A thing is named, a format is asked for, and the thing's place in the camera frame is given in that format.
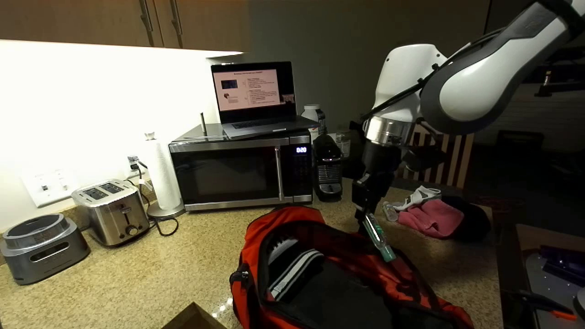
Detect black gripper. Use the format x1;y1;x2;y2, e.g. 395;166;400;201
351;140;400;212

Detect green labelled clear bottle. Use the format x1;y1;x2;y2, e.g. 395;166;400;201
364;217;395;263

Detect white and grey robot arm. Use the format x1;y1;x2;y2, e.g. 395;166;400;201
353;0;585;212

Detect small clear sanitizer bottle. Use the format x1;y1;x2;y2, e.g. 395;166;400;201
382;201;396;223

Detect white printed cloth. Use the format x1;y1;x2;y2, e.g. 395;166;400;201
395;184;440;210

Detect wooden chair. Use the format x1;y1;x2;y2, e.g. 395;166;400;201
398;124;475;190

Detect black coffee maker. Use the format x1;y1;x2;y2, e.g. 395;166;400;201
314;135;342;201

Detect pink cloth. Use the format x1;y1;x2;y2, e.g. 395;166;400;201
398;199;464;237

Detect black cloth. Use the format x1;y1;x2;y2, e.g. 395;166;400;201
442;195;491;243

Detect red and black backpack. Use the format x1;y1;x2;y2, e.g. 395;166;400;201
230;206;473;329

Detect open laptop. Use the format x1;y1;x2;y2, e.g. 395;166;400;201
212;60;309;138

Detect paper towel roll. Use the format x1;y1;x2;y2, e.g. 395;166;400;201
144;131;183;217

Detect wooden upper cabinets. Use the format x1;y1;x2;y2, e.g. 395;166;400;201
0;0;248;51

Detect silver toaster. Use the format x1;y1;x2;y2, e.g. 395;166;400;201
71;180;150;246

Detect grey round appliance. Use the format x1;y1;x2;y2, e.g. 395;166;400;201
2;213;89;285

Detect black power cable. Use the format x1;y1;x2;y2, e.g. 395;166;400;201
126;155;183;239

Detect white wall outlet plate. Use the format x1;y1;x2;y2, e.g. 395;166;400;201
22;168;75;206

